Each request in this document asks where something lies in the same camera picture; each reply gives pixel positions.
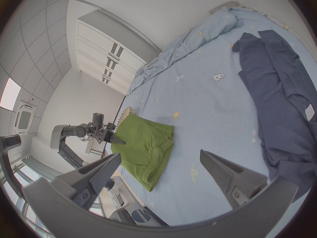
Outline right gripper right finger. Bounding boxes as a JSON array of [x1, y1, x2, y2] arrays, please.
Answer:
[[200, 149, 268, 211]]

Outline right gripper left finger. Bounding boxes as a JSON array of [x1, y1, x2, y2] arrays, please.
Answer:
[[51, 152, 122, 211]]

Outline green shorts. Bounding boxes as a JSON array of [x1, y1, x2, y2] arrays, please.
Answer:
[[110, 114, 174, 192]]

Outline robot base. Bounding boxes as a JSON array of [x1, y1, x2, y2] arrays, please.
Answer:
[[100, 175, 170, 229]]

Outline round woven basket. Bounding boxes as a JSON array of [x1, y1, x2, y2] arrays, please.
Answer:
[[118, 106, 135, 124]]

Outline bed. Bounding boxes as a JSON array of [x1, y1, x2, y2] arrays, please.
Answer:
[[102, 5, 317, 227]]

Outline window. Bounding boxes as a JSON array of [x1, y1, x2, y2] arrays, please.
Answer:
[[5, 155, 109, 235]]

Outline white wardrobe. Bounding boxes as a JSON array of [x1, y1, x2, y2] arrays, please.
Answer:
[[77, 10, 162, 96]]

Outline ceiling air conditioner vent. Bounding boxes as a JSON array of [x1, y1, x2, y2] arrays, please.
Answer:
[[14, 101, 37, 135]]

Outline dark blue T-shirt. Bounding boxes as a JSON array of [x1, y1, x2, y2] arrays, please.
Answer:
[[232, 29, 317, 204]]

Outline ceiling light panel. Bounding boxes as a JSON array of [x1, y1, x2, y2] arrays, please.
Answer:
[[0, 77, 22, 111]]

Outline pale blue quilt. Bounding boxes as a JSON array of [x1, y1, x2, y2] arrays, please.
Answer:
[[126, 7, 244, 95]]

